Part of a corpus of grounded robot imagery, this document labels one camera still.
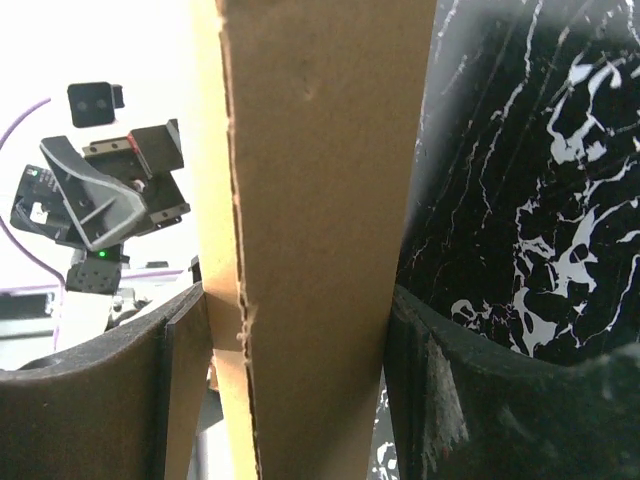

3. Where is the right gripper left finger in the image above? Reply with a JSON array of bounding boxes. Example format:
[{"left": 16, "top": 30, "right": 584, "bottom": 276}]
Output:
[{"left": 1, "top": 284, "right": 212, "bottom": 479}]

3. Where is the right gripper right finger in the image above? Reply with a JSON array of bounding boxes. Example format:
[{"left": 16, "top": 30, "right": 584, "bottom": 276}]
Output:
[{"left": 384, "top": 287, "right": 639, "bottom": 479}]

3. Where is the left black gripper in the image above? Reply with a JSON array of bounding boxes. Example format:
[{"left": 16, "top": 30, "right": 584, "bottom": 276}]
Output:
[{"left": 39, "top": 119, "right": 191, "bottom": 250}]

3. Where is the cardboard box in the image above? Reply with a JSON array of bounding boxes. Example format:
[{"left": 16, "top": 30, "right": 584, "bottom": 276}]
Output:
[{"left": 183, "top": 1, "right": 435, "bottom": 479}]

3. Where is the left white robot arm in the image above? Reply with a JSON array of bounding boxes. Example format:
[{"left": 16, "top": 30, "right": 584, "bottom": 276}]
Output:
[{"left": 1, "top": 117, "right": 199, "bottom": 350}]

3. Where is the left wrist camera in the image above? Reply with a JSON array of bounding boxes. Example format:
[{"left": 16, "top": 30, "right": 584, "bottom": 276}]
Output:
[{"left": 67, "top": 82, "right": 125, "bottom": 128}]

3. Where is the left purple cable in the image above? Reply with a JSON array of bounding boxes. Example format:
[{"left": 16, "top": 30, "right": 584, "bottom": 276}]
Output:
[{"left": 0, "top": 97, "right": 66, "bottom": 351}]

